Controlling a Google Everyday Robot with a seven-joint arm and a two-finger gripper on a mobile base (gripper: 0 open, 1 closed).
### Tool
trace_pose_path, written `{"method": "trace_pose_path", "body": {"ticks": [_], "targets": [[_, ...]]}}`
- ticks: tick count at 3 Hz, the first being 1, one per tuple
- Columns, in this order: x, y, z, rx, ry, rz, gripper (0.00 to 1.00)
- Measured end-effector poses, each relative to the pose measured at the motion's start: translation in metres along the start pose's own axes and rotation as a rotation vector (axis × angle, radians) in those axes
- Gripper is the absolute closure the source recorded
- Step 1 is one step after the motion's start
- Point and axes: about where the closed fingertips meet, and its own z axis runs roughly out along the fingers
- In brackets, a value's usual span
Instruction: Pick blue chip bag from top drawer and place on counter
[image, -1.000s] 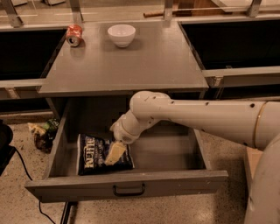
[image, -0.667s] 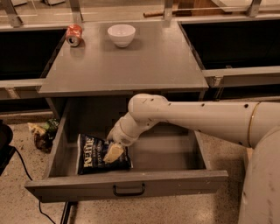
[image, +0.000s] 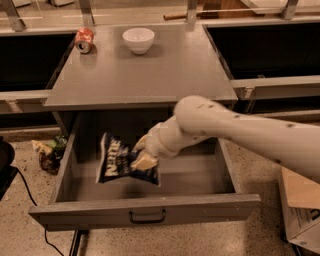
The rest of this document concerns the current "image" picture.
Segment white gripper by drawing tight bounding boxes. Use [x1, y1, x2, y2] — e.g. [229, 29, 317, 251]
[131, 122, 174, 171]

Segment blue Kettle chip bag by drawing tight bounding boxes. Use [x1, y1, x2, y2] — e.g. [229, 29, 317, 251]
[96, 132, 160, 185]

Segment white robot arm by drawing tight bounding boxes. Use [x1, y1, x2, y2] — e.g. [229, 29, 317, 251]
[131, 96, 320, 181]

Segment grey open drawer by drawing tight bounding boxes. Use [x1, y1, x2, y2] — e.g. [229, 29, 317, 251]
[29, 114, 261, 231]

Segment grey cabinet counter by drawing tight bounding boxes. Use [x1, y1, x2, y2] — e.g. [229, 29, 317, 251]
[43, 22, 239, 137]

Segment black pole under drawer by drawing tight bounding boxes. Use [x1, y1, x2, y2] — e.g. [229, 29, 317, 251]
[69, 230, 89, 256]

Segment crumpled snack bags on floor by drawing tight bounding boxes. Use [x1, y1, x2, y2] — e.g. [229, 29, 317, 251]
[31, 135, 67, 175]

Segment white ceramic bowl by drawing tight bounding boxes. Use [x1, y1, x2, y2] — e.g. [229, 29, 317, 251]
[122, 28, 155, 54]

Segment orange soda can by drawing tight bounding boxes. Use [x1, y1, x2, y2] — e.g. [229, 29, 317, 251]
[75, 28, 94, 54]

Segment wooden stick in background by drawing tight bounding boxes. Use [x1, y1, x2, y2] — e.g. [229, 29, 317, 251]
[163, 13, 187, 21]

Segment black object at left edge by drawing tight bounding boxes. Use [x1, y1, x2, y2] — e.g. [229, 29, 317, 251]
[0, 137, 17, 200]

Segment cardboard box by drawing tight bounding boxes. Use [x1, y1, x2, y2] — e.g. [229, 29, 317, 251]
[279, 167, 320, 254]

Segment black drawer handle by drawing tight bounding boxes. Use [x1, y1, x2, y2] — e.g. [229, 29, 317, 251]
[128, 209, 167, 225]

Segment black cable on floor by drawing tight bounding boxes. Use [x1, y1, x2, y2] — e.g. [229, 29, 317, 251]
[15, 167, 65, 256]

